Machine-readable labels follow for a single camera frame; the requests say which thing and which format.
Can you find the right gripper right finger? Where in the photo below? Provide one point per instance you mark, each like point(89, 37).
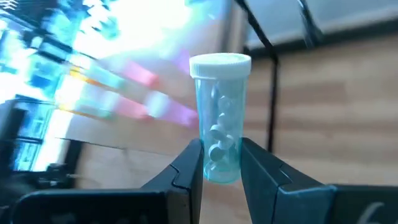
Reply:
point(311, 205)

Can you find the teal medicine bottle white cap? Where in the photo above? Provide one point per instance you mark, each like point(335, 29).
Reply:
point(96, 109)
point(107, 79)
point(220, 93)

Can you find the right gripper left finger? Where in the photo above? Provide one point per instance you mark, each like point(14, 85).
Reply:
point(109, 207)

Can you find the purple medicine bottle white cap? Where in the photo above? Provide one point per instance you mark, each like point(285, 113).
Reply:
point(180, 115)
point(183, 60)

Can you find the orange medicine bottle white cap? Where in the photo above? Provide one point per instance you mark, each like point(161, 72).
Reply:
point(66, 109)
point(77, 74)

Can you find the red medicine bottle white cap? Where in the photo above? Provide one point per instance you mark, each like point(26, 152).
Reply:
point(141, 75)

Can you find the wooden shelf black metal frame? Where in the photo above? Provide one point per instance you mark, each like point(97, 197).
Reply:
point(130, 146)

